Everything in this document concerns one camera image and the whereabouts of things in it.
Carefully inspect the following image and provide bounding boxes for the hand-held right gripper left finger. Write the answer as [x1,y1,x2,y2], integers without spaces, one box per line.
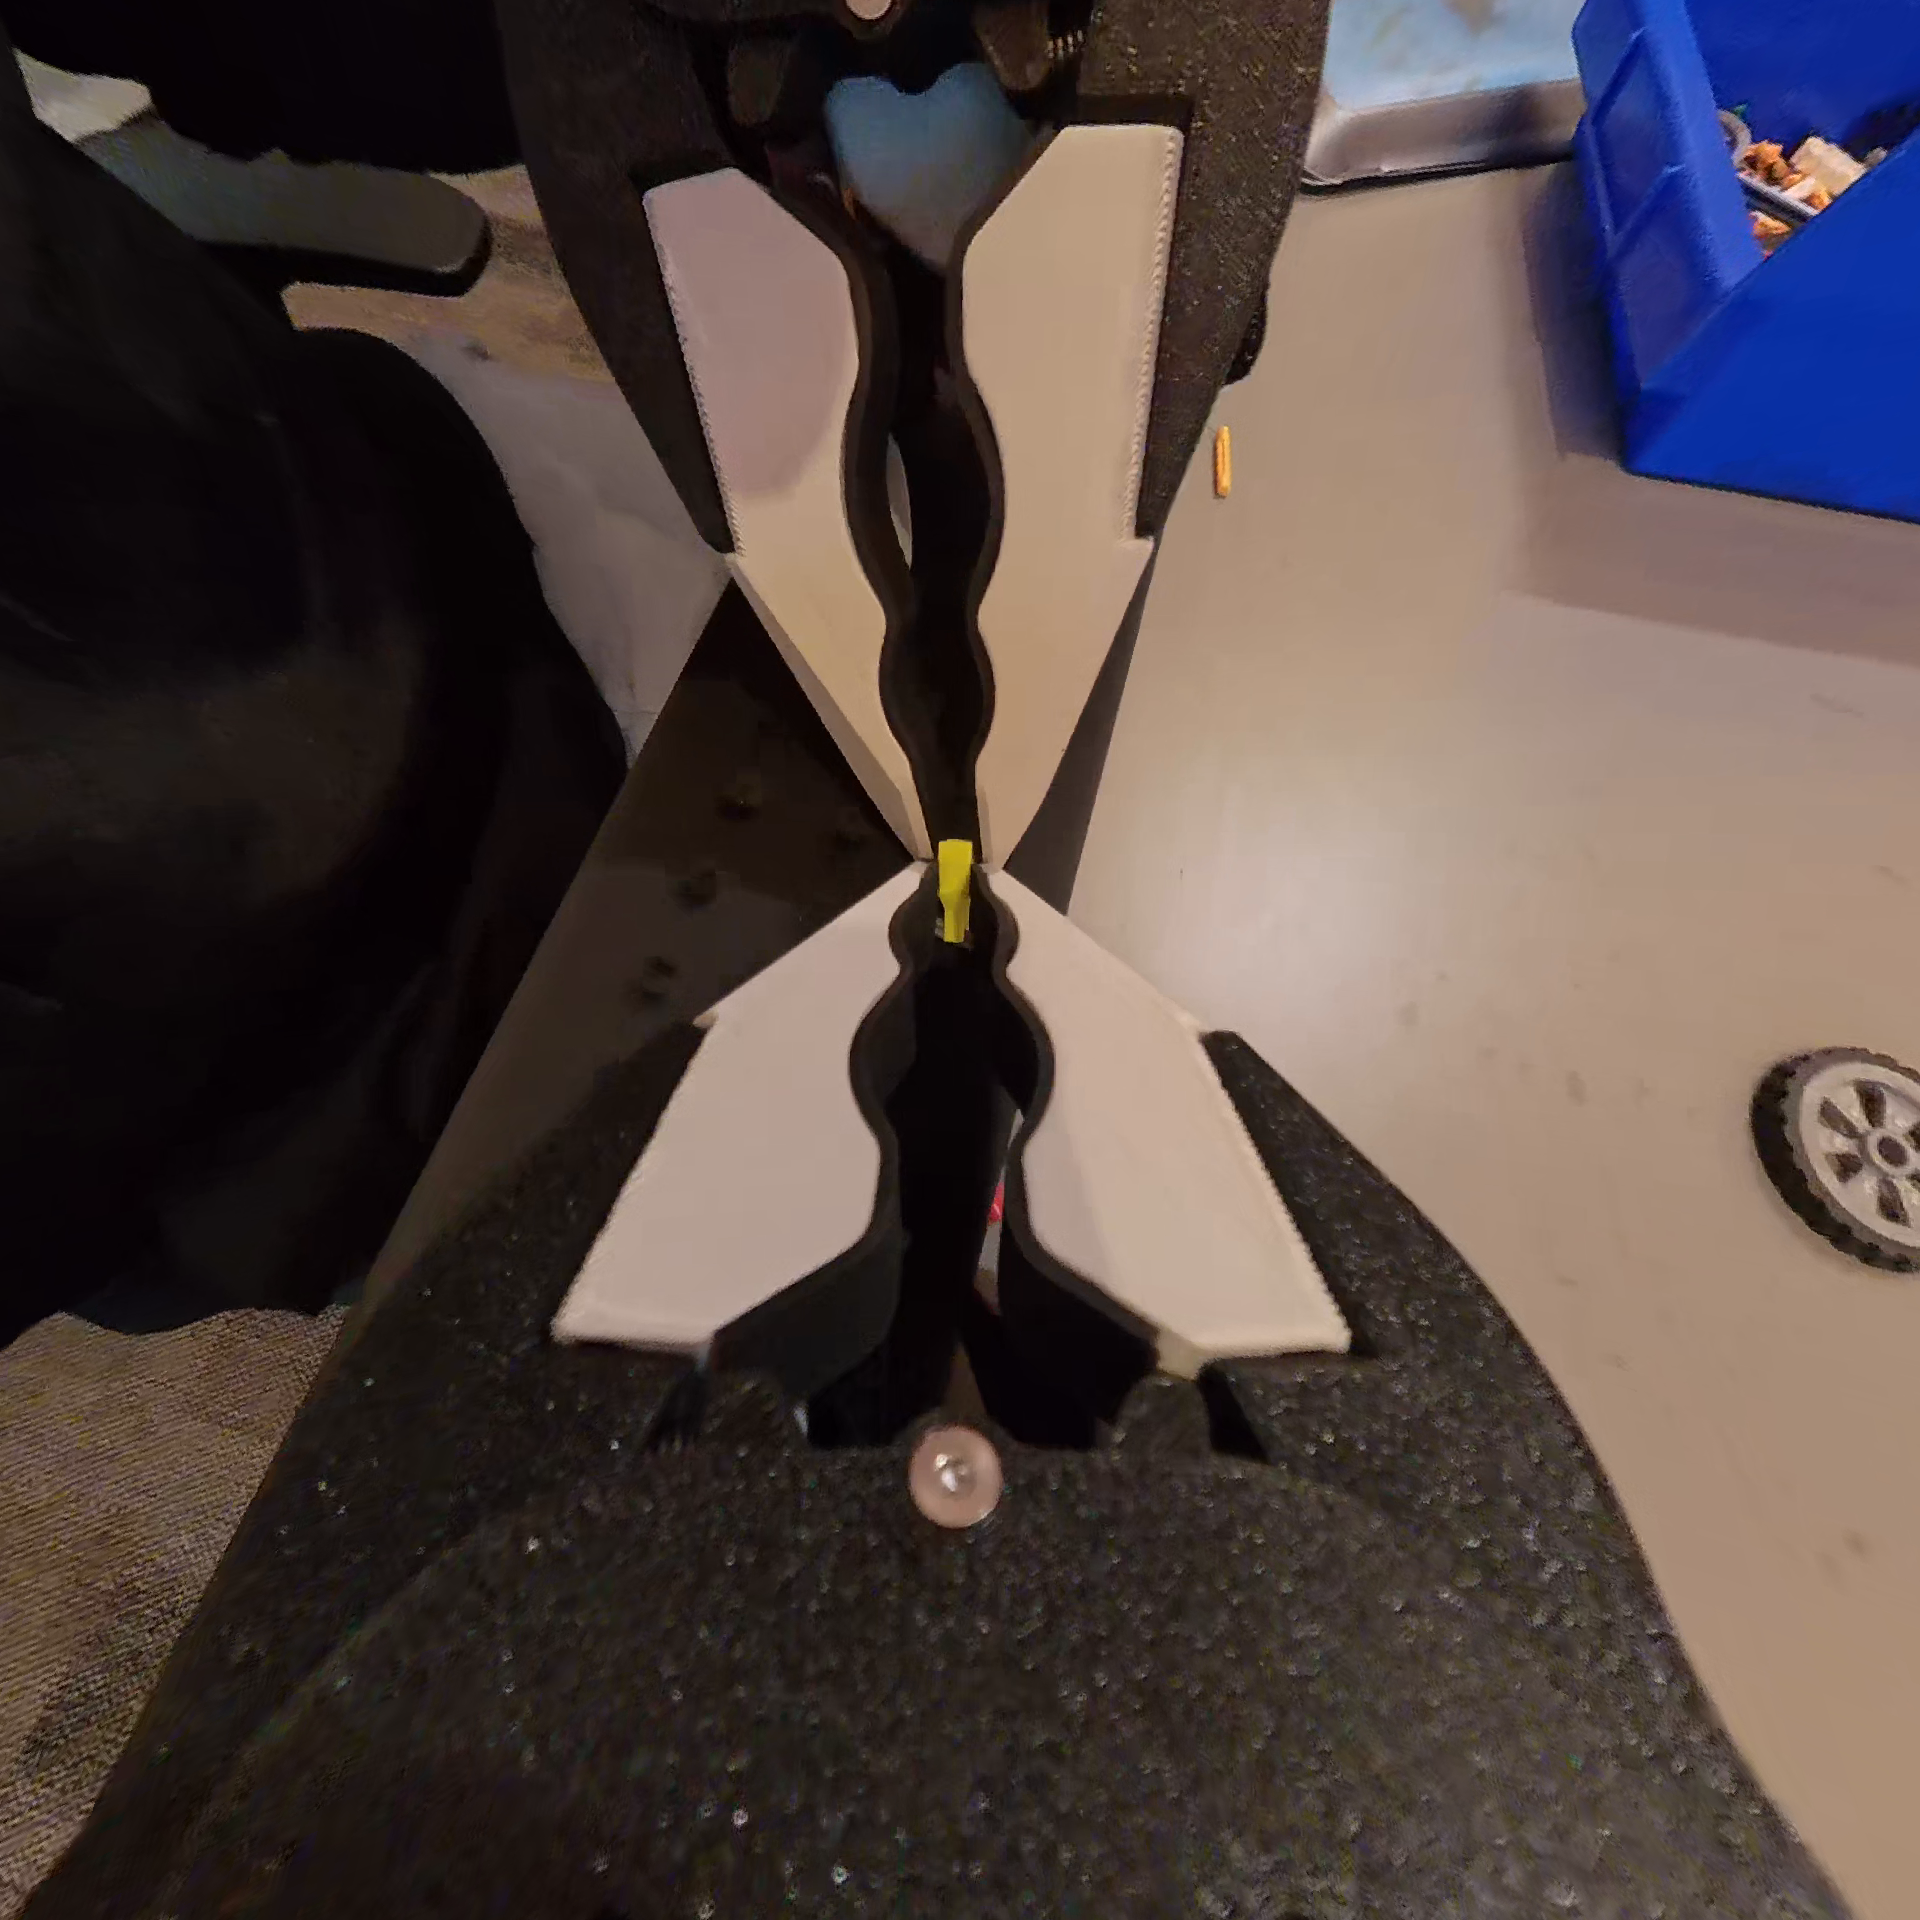
[548,870,947,1367]

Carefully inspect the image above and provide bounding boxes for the blue plastic storage bin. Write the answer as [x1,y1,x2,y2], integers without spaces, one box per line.
[1572,0,1920,528]

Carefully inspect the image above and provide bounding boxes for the tablet in clear case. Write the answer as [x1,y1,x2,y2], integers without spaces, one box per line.
[1301,0,1596,193]

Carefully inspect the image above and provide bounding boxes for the black toy vehicle wheel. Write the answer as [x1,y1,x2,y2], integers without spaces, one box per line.
[1751,1045,1920,1277]

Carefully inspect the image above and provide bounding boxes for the pile of colourful construction pieces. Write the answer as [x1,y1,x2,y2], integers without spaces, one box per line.
[1723,107,1884,259]

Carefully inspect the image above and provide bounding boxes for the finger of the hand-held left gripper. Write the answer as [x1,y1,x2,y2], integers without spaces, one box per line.
[956,123,1190,870]
[641,164,954,860]

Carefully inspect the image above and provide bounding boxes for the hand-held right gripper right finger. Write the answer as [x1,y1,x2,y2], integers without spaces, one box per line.
[965,870,1351,1379]

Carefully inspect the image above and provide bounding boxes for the black perforated mat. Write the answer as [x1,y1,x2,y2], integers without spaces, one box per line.
[351,554,1172,1321]

